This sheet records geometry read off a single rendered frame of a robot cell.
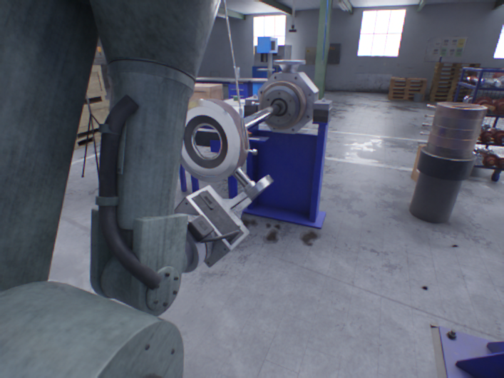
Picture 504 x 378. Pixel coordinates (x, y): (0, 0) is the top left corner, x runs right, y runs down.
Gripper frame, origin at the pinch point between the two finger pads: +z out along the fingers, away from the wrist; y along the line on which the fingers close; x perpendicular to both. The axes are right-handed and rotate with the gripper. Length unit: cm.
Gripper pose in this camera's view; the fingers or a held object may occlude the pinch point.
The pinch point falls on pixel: (240, 202)
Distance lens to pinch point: 113.0
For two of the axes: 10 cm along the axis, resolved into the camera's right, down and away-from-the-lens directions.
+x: -6.1, 5.8, 5.4
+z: 4.5, -3.1, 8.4
